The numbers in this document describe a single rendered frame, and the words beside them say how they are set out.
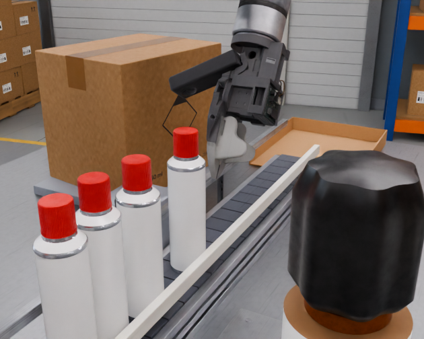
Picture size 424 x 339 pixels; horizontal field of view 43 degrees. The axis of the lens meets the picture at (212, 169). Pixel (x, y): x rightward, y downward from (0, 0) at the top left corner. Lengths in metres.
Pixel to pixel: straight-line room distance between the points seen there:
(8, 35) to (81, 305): 4.32
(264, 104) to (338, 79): 4.15
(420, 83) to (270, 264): 3.38
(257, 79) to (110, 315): 0.37
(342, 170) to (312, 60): 4.56
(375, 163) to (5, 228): 0.82
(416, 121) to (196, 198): 3.50
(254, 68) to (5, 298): 0.50
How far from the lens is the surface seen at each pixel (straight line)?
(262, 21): 0.80
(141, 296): 0.66
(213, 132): 0.77
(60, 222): 0.51
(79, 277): 0.54
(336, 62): 4.86
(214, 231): 0.87
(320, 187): 0.32
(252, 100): 0.76
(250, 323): 0.68
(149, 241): 0.62
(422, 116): 4.23
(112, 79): 0.97
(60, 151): 1.15
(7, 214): 1.11
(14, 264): 0.94
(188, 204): 0.71
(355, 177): 0.32
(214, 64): 0.81
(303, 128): 1.52
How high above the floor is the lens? 1.30
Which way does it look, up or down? 22 degrees down
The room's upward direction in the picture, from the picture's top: straight up
